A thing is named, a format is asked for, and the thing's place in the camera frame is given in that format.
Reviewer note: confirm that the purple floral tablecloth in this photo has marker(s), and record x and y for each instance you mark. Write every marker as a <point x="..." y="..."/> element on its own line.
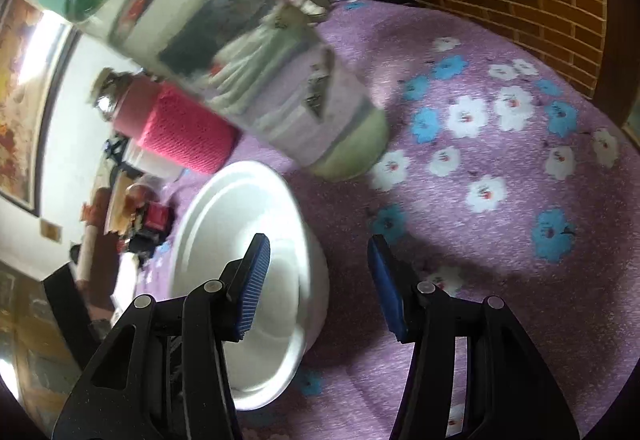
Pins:
<point x="500" y="220"/>

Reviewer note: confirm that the pink thermos with knitted sleeve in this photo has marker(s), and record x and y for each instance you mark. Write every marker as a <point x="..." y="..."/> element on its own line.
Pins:
<point x="185" y="135"/>

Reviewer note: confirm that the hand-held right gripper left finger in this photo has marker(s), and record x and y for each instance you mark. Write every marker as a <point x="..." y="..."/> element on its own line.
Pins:
<point x="252" y="285"/>

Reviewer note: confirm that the white plastic container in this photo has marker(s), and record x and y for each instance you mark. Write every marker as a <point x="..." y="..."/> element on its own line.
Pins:
<point x="150" y="163"/>

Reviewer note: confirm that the framed wall painting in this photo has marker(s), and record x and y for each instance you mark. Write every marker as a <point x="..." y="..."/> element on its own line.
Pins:
<point x="20" y="120"/>

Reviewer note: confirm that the glass jar with green lid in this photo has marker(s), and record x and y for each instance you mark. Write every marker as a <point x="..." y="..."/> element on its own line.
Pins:
<point x="225" y="60"/>

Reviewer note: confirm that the black chair back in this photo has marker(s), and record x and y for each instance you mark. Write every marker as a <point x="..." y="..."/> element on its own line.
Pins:
<point x="70" y="310"/>

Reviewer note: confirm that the deep white foam bowl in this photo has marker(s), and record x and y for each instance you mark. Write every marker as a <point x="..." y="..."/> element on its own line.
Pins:
<point x="319" y="290"/>

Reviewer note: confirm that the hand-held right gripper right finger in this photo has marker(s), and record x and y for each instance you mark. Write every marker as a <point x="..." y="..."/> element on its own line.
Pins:
<point x="387" y="290"/>

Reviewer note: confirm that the small framed wall picture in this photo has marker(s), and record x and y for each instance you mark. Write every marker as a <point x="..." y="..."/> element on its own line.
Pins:
<point x="51" y="231"/>

